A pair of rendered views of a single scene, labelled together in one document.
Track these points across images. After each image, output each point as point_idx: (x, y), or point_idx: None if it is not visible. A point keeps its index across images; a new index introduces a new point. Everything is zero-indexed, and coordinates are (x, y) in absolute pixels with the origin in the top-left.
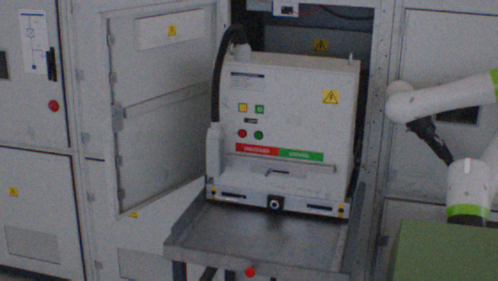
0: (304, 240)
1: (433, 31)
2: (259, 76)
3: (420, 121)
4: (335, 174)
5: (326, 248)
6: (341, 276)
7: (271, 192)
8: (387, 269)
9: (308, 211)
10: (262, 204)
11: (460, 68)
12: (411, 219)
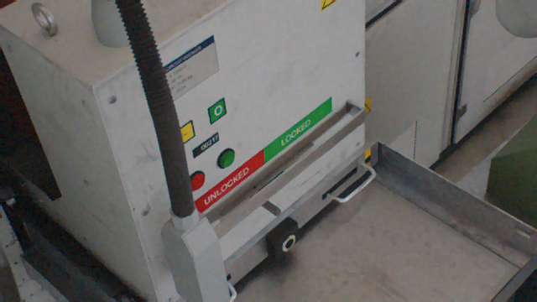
0: (401, 254)
1: None
2: (203, 45)
3: None
4: (351, 115)
5: (444, 236)
6: (533, 259)
7: (265, 228)
8: (487, 186)
9: (325, 203)
10: (258, 260)
11: None
12: None
